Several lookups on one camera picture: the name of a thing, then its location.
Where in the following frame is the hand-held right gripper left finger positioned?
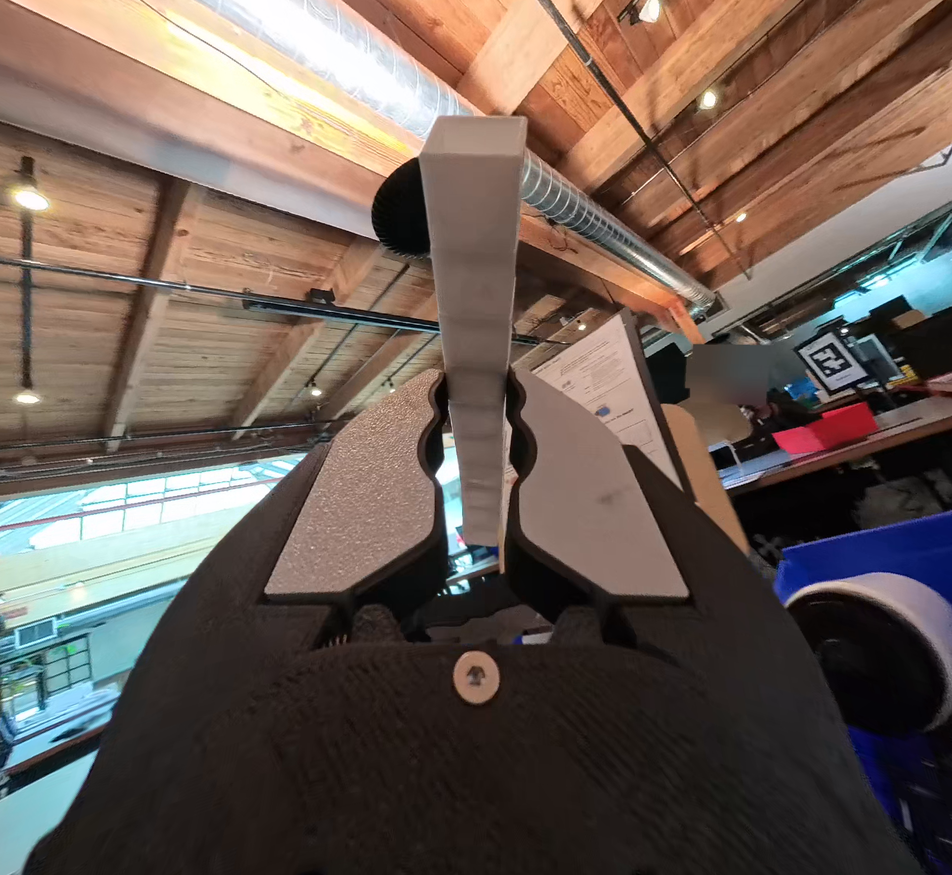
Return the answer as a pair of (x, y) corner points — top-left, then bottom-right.
(264, 369), (449, 604)

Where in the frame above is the black ceiling pipe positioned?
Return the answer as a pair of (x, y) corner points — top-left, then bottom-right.
(479, 0), (748, 277)

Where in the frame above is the silver ventilation duct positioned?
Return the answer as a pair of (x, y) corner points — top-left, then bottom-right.
(70, 0), (718, 311)

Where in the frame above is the wooden desk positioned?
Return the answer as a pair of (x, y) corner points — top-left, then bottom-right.
(717, 399), (952, 493)

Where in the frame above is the black lighting track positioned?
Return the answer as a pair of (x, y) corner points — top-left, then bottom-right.
(0, 257), (540, 348)

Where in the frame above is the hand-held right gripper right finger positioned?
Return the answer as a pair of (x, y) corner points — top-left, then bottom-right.
(504, 369), (690, 604)

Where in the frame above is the black white marker tag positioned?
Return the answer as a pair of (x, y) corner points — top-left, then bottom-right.
(794, 328), (867, 394)

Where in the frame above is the long white plastic box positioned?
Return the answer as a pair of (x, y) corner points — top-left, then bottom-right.
(418, 116), (529, 549)

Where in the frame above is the instruction board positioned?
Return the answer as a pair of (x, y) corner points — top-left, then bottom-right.
(500, 310), (751, 571)

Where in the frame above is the white bottle black cap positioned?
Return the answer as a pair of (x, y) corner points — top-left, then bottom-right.
(784, 572), (952, 738)

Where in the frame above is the red plastic bin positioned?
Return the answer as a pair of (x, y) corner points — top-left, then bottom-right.
(772, 402), (880, 455)

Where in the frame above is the black ribbed ceiling lamp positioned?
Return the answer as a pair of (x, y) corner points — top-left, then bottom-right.
(370, 162), (434, 262)

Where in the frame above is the blue plastic bin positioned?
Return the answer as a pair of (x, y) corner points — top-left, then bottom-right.
(773, 510), (952, 875)

